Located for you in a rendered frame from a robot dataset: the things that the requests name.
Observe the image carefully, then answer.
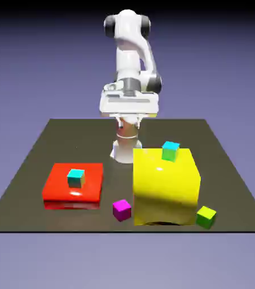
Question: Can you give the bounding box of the small yellow-green cube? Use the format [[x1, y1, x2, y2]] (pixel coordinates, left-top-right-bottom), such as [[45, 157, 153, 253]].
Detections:
[[195, 205, 217, 230]]

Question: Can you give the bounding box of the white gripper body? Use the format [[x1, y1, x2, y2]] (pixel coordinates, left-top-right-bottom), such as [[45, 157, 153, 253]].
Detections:
[[99, 90, 160, 119]]

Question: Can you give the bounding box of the large yellow box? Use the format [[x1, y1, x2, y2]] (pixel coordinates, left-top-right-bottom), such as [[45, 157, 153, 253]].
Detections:
[[133, 147, 202, 226]]

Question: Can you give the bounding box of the large red box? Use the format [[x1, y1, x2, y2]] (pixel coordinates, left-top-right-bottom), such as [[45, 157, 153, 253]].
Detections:
[[42, 163, 104, 203]]

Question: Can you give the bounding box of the small magenta cube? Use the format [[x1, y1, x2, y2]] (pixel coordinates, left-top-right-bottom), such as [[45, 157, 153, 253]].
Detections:
[[112, 199, 132, 222]]

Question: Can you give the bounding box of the small cyan cube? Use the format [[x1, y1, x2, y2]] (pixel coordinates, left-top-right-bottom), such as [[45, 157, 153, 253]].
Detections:
[[161, 141, 181, 163], [67, 168, 86, 189]]

